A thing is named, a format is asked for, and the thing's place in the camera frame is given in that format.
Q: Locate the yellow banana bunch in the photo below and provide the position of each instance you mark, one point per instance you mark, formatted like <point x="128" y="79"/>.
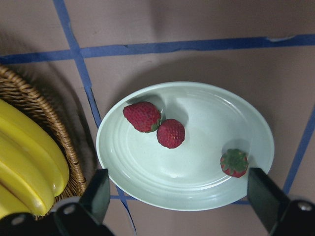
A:
<point x="33" y="170"/>

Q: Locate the red strawberry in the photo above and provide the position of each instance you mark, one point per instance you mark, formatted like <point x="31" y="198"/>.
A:
<point x="143" y="116"/>
<point x="234" y="162"/>
<point x="171" y="134"/>

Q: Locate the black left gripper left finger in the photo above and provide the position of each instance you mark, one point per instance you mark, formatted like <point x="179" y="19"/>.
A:
<point x="96" y="198"/>

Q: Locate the light green plate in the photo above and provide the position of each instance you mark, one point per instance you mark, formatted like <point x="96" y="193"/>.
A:
<point x="189" y="177"/>

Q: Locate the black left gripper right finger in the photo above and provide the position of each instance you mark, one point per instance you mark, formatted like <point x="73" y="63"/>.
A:
<point x="268" y="201"/>

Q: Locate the brown wicker basket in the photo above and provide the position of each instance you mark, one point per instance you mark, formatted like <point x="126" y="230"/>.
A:
<point x="18" y="93"/>

